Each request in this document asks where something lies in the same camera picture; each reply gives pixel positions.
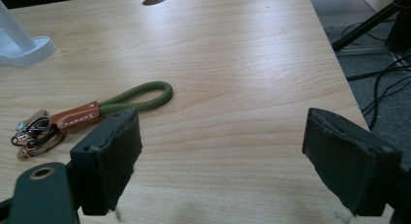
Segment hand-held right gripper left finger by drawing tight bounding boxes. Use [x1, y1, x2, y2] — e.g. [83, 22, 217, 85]
[69, 108, 143, 217]

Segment white key stand with bowl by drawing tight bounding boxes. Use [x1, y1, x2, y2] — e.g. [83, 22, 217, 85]
[0, 0, 58, 69]

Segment round table cable hole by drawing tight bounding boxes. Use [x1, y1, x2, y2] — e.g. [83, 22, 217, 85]
[142, 0, 170, 7]

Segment metal floor rail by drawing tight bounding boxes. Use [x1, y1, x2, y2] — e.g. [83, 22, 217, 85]
[334, 44, 400, 57]

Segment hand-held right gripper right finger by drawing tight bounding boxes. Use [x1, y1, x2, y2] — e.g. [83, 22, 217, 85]
[301, 107, 403, 217]

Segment black floor cable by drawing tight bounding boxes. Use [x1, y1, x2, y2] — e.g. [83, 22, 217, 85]
[346, 55, 411, 82]
[361, 76, 411, 131]

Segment black cables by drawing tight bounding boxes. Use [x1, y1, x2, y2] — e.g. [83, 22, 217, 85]
[332, 0, 411, 52]

